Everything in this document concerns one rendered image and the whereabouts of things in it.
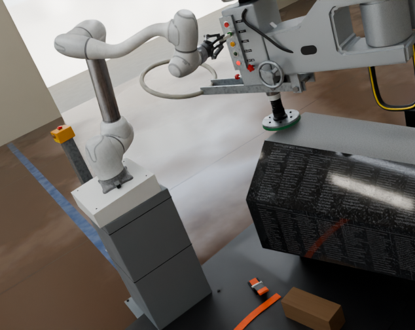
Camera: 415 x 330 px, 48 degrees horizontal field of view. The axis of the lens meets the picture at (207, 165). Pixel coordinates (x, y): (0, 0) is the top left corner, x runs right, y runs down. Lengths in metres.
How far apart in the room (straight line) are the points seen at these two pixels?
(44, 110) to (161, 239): 6.09
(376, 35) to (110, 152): 1.41
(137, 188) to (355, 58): 1.26
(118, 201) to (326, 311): 1.20
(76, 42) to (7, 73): 6.08
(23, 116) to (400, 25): 7.08
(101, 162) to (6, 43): 5.98
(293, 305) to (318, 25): 1.40
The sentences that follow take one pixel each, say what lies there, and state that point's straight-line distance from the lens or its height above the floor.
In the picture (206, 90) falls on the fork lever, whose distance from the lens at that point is 2.78.
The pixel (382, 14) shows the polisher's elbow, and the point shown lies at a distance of 2.12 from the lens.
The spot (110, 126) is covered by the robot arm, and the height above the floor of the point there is 1.18.
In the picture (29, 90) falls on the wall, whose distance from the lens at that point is 8.42.
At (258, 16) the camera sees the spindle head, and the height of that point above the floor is 1.50.
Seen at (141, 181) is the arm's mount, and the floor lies 0.91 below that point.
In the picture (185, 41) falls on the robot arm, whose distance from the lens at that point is 2.05.
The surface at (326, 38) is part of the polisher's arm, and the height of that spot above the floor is 1.34.
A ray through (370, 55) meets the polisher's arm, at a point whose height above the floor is 1.25.
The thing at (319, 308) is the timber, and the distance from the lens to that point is 2.51.
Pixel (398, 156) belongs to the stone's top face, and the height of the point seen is 0.85.
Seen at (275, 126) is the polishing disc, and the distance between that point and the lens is 2.56.
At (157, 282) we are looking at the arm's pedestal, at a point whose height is 0.31.
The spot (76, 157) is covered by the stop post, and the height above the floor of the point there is 0.85.
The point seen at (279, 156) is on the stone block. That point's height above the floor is 0.80.
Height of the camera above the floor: 1.92
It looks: 25 degrees down
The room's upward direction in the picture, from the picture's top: 21 degrees counter-clockwise
